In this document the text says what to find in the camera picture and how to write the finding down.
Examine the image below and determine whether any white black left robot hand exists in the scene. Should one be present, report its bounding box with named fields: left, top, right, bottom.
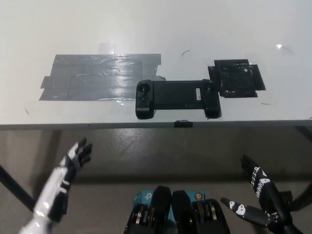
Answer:
left=18, top=137, right=94, bottom=234

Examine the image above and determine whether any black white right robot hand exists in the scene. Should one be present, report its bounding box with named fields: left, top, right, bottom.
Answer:
left=220, top=154, right=297, bottom=226

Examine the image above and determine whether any black mobile game controller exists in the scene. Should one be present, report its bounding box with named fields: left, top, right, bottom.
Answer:
left=135, top=78, right=222, bottom=120

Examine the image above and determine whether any black slanted table leg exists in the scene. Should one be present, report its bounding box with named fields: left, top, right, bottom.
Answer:
left=291, top=180, right=312, bottom=212
left=0, top=164, right=36, bottom=213

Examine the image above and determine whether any black square tape patch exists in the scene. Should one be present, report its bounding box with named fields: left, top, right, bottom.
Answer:
left=207, top=59, right=266, bottom=98

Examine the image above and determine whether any black table frame bar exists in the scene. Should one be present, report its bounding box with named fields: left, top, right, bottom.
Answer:
left=294, top=125, right=312, bottom=139

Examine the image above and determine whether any grey duct tape patch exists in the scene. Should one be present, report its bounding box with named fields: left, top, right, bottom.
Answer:
left=38, top=53, right=167, bottom=102

